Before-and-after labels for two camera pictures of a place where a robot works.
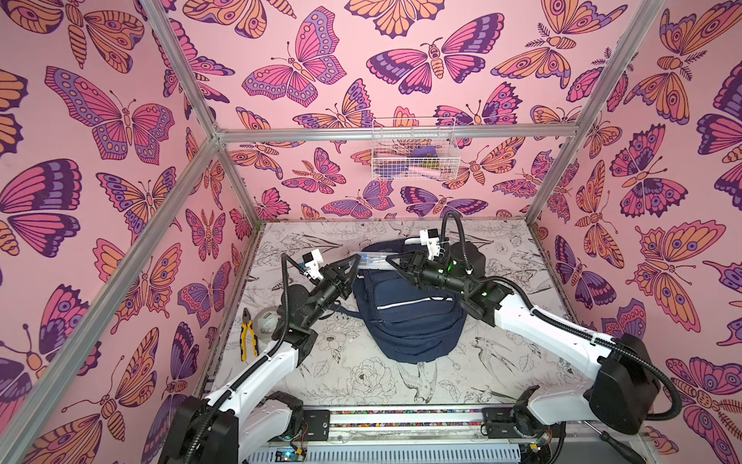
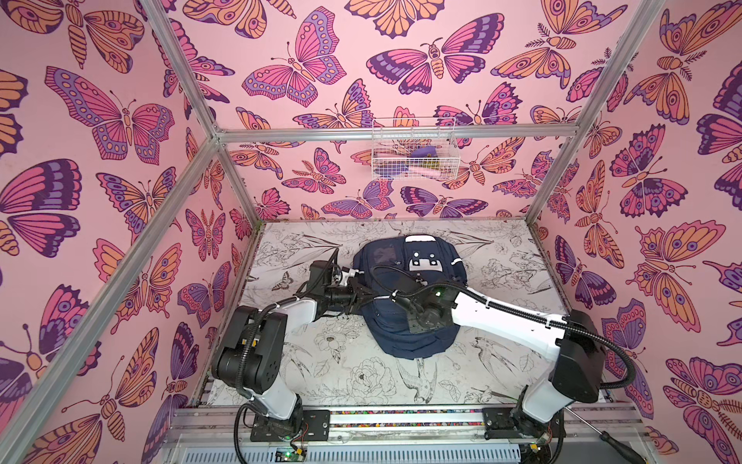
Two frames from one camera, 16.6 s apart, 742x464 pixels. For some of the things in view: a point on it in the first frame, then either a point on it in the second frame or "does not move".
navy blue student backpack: (414, 323) does not move
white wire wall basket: (414, 149) does not move
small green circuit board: (288, 454) does not move
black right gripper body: (413, 267) -> (403, 298)
